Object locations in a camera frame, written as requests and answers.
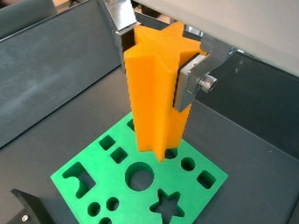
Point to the dark grey bin wall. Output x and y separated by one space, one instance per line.
54 53

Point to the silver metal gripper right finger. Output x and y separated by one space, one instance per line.
193 77

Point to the black bracket with screw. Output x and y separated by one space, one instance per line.
33 213

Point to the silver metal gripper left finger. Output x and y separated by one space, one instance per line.
123 21

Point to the green shape sorter board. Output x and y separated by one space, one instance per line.
115 185

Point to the orange star-shaped prism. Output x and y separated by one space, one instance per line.
152 63

